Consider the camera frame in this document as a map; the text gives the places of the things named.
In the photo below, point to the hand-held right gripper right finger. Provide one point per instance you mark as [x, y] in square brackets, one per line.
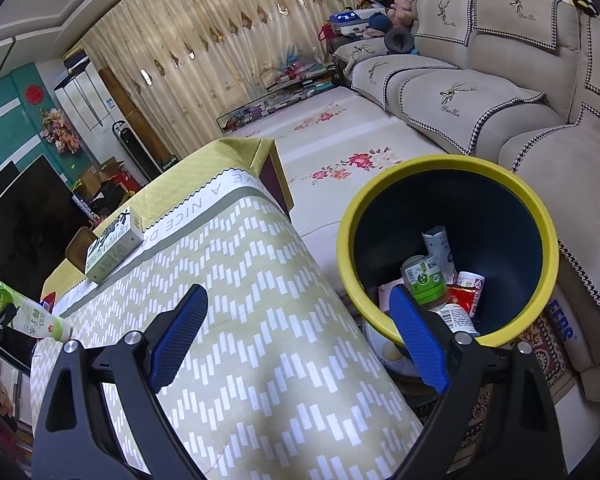
[420, 340]

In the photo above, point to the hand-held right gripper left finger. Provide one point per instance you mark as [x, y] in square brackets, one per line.
[177, 340]

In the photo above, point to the green white drink bottle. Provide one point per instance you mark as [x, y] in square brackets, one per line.
[25, 312]

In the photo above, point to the pink drink carton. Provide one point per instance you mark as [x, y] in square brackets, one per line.
[387, 294]

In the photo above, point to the yellow rimmed dark trash bin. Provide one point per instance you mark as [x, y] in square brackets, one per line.
[530, 200]

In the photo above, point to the white round dish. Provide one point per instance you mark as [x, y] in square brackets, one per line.
[387, 350]

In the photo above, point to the white barcode bottle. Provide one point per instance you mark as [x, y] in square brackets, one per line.
[457, 317]

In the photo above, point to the green label bottle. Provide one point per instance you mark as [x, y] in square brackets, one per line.
[422, 280]

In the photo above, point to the red snack packet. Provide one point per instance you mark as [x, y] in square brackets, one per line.
[467, 292]

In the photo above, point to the yellow patterned tablecloth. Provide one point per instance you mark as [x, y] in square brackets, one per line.
[260, 310]

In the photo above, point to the white squeeze tube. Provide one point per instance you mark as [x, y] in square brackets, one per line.
[440, 250]

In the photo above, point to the black flat television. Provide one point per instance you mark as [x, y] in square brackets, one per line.
[25, 230]

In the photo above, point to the green printed cardboard box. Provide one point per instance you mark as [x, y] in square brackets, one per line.
[112, 247]

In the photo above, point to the brown wooden tray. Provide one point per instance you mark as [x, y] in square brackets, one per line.
[80, 247]

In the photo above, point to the red patterned rug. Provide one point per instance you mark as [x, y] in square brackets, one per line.
[545, 360]

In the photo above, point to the white bag with blue print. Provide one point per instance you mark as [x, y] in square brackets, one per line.
[562, 322]

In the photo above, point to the open cardboard box with toys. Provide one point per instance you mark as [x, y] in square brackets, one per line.
[107, 182]

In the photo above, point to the brown wooden coffee table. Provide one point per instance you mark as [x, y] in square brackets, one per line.
[277, 180]

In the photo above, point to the black tower fan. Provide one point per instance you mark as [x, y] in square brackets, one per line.
[132, 152]

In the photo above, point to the artificial flower bouquet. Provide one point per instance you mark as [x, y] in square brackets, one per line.
[60, 130]

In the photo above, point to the white floral floor mat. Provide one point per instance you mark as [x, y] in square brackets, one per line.
[340, 130]

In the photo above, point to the white tall cabinet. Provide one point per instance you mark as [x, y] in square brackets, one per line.
[85, 97]

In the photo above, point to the beige sofa with deer print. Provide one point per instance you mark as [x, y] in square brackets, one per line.
[530, 110]

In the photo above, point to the row of books and toys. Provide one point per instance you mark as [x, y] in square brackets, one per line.
[285, 90]

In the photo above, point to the cream patterned curtain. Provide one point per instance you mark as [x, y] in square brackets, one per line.
[220, 45]

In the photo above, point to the grey neck pillow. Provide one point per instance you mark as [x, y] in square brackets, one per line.
[399, 40]

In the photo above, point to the blue white star print bag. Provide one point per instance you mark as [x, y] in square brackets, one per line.
[355, 21]

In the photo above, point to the pink plush doll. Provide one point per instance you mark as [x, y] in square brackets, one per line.
[404, 5]

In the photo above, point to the black red yellow plush toy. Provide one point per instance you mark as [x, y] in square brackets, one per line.
[586, 7]

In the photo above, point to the red round wall decoration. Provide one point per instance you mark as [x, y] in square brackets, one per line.
[34, 95]

